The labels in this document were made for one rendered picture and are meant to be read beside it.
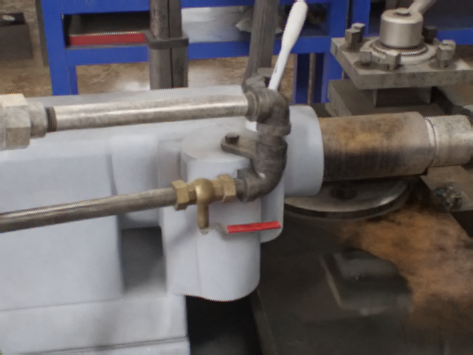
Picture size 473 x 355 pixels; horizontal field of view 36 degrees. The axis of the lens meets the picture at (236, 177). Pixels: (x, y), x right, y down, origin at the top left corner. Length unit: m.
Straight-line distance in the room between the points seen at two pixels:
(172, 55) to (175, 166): 1.30
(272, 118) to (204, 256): 0.18
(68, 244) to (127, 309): 0.10
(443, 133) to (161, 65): 1.25
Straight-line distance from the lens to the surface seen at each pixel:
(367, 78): 1.05
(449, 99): 1.11
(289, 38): 0.82
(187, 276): 0.83
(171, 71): 2.09
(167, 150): 0.79
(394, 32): 1.11
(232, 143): 0.76
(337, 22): 2.76
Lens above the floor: 1.50
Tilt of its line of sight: 28 degrees down
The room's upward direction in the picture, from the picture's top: straight up
